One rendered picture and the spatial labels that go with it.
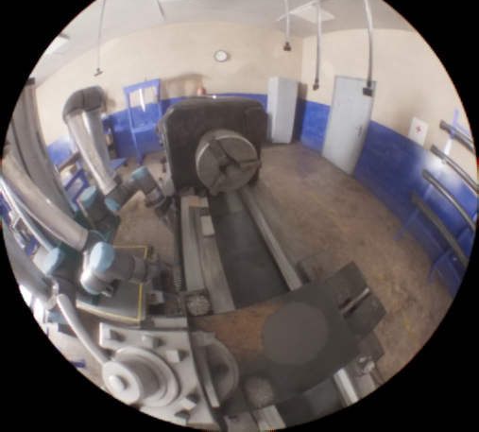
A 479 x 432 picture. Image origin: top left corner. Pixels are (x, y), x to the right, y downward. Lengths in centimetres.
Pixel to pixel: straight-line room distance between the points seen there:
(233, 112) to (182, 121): 24
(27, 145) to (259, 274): 134
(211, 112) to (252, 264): 72
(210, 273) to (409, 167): 316
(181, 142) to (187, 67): 342
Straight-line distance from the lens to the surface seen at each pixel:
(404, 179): 322
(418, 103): 325
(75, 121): 86
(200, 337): 29
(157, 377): 26
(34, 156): 108
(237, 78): 420
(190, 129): 75
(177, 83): 405
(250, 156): 62
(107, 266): 47
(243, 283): 69
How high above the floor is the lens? 137
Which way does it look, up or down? 38 degrees down
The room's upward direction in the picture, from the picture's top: 1 degrees clockwise
